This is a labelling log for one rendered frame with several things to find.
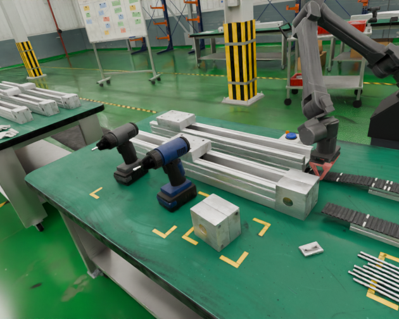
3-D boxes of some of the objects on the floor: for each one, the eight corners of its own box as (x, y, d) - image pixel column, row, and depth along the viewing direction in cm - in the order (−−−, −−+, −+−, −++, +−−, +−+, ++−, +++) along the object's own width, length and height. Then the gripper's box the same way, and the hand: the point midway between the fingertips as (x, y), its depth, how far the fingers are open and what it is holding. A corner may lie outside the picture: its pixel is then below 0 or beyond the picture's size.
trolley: (361, 94, 378) (375, 12, 329) (361, 108, 337) (376, 17, 288) (285, 93, 425) (287, 21, 376) (277, 105, 384) (278, 26, 335)
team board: (97, 87, 641) (66, -9, 546) (109, 81, 681) (83, -9, 586) (152, 85, 588) (130, -22, 493) (163, 79, 628) (144, -21, 533)
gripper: (333, 143, 81) (327, 185, 89) (344, 130, 88) (337, 171, 95) (310, 138, 86) (306, 180, 93) (322, 127, 92) (318, 166, 99)
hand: (322, 173), depth 94 cm, fingers open, 6 cm apart
